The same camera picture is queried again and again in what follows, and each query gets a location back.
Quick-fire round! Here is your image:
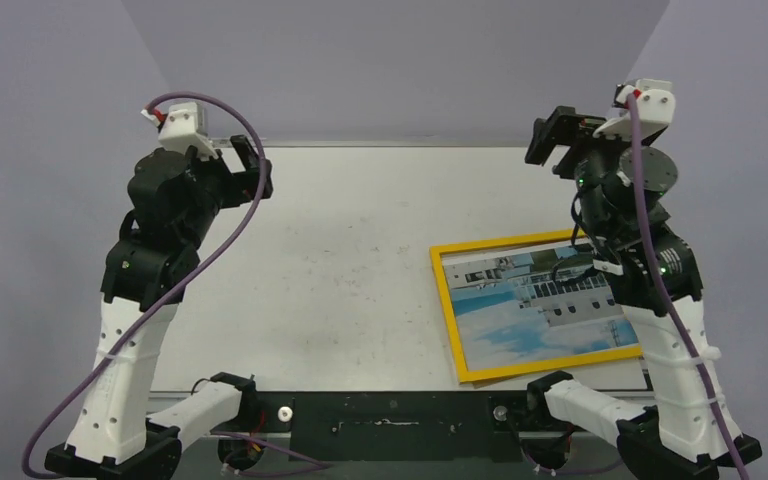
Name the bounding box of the sky and building photo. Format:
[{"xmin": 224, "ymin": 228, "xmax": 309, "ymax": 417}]
[{"xmin": 440, "ymin": 241, "xmax": 638, "ymax": 379}]

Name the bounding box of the yellow picture frame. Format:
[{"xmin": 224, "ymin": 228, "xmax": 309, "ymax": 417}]
[{"xmin": 430, "ymin": 230, "xmax": 646, "ymax": 391}]

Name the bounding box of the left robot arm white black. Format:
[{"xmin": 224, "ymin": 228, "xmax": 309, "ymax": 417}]
[{"xmin": 44, "ymin": 135, "xmax": 273, "ymax": 479}]

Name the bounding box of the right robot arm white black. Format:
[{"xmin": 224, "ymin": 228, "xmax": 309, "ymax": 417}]
[{"xmin": 525, "ymin": 106, "xmax": 762, "ymax": 479}]

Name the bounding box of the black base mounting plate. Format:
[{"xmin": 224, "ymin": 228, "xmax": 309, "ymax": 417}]
[{"xmin": 193, "ymin": 390, "xmax": 624, "ymax": 465}]

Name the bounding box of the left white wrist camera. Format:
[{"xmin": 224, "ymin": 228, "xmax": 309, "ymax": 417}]
[{"xmin": 141, "ymin": 101, "xmax": 216, "ymax": 158}]

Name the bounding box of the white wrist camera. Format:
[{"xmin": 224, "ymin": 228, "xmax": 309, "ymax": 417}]
[
  {"xmin": 141, "ymin": 101, "xmax": 216, "ymax": 158},
  {"xmin": 592, "ymin": 78, "xmax": 676, "ymax": 141}
]

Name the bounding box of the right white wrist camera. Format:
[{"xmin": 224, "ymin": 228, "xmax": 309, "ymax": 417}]
[{"xmin": 592, "ymin": 78, "xmax": 676, "ymax": 141}]

